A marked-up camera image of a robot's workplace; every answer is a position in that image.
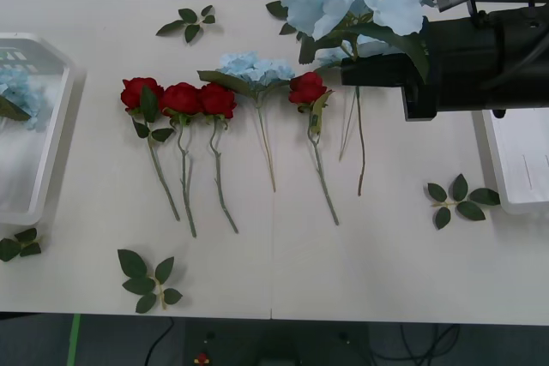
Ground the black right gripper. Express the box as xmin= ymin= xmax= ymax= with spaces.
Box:
xmin=341 ymin=13 xmax=501 ymax=123

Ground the red artificial rose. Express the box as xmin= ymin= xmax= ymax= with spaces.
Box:
xmin=159 ymin=81 xmax=202 ymax=238
xmin=119 ymin=76 xmax=181 ymax=222
xmin=197 ymin=81 xmax=239 ymax=235
xmin=287 ymin=71 xmax=341 ymax=227

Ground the dark robot base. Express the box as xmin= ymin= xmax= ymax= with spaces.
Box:
xmin=184 ymin=321 xmax=372 ymax=366

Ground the green leaf twig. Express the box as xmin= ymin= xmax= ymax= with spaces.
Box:
xmin=155 ymin=4 xmax=217 ymax=45
xmin=118 ymin=249 xmax=184 ymax=315
xmin=0 ymin=227 xmax=43 ymax=263
xmin=265 ymin=0 xmax=300 ymax=37
xmin=427 ymin=173 xmax=502 ymax=231

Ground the shallow white box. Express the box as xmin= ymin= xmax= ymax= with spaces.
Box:
xmin=479 ymin=108 xmax=549 ymax=216
xmin=0 ymin=33 xmax=78 ymax=227

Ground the green floor tape strip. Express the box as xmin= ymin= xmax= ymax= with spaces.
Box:
xmin=67 ymin=313 xmax=81 ymax=366

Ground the black floor cable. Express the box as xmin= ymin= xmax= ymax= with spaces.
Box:
xmin=371 ymin=321 xmax=462 ymax=366

